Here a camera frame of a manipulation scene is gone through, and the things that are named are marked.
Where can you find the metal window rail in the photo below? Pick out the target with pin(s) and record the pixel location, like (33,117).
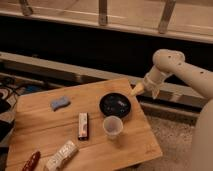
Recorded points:
(181,19)

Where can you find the blue sponge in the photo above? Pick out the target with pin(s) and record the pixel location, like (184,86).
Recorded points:
(59,103)

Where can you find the white wrapped packet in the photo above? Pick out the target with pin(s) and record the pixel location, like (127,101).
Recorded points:
(64,154)

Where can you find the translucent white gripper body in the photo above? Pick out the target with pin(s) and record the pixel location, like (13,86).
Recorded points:
(153,80)

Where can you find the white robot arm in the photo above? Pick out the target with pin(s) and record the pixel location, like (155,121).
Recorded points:
(167,62)

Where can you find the black ceramic bowl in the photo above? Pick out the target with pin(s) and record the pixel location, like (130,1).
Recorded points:
(115,104)

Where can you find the wooden table board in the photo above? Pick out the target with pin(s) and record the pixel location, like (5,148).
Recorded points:
(45,121)

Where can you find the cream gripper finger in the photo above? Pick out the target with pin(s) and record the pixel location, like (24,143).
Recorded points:
(138,89)

